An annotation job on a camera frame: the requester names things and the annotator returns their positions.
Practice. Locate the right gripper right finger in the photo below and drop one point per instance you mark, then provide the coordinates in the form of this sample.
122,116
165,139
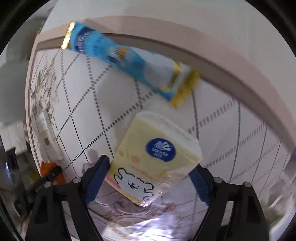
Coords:
234,211

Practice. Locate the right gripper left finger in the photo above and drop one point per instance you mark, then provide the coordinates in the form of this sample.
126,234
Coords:
47,221

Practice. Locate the orange panda snack bag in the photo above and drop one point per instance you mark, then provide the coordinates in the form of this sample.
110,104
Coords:
53,173

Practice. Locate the purple knotted cloth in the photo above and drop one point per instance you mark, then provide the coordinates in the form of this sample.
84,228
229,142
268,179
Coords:
110,201

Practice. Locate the yellow bear tissue pack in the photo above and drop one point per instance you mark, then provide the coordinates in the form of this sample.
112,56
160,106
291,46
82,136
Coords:
154,156

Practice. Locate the blue long snack tube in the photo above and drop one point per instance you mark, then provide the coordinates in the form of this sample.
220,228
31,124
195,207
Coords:
173,80

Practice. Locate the small white box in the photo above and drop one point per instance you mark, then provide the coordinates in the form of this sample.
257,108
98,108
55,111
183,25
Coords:
47,137

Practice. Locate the patterned white tablecloth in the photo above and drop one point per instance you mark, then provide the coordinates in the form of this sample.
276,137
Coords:
245,130

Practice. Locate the near grey chair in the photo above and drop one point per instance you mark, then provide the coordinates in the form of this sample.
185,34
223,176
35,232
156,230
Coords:
14,66

